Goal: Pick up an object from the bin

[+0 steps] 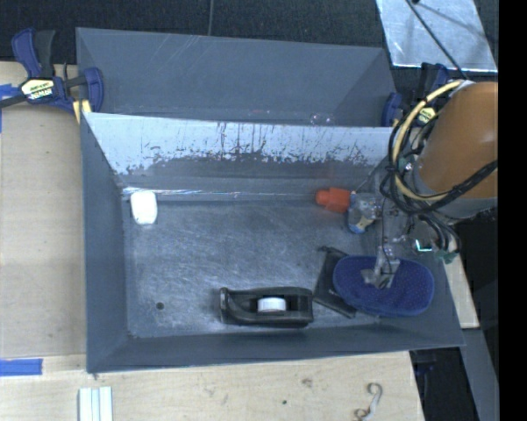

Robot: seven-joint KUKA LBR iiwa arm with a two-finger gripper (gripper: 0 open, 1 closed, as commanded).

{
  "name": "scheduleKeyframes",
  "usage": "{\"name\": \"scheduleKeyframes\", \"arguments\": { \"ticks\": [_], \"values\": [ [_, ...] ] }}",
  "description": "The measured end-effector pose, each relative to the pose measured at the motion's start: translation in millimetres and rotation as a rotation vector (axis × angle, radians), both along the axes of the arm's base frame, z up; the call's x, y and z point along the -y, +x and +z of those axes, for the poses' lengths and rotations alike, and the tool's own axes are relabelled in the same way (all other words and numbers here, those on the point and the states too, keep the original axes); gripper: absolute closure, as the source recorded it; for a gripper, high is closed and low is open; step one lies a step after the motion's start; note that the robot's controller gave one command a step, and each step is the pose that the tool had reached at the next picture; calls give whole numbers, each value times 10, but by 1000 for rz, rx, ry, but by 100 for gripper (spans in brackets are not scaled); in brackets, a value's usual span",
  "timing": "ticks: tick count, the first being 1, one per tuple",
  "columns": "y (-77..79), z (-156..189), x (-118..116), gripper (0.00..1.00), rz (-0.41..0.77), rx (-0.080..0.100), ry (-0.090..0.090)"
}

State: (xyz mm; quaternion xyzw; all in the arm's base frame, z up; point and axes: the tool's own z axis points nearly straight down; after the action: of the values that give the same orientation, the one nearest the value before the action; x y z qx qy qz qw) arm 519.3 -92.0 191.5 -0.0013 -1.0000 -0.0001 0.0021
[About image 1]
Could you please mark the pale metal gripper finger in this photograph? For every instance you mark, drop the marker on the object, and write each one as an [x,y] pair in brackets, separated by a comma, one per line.
[389,266]
[372,274]

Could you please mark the black flat plate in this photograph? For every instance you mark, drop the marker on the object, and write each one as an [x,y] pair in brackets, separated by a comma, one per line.
[326,285]

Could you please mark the black tape dispenser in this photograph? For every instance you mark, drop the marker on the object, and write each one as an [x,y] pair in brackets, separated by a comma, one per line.
[267,307]

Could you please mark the grey metal bin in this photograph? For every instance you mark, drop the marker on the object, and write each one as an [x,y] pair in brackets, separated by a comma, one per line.
[228,252]

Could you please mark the white small block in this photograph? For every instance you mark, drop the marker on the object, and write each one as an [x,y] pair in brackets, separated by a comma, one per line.
[144,207]

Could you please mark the pale wood flat board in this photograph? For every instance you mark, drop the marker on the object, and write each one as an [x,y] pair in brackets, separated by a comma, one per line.
[39,235]

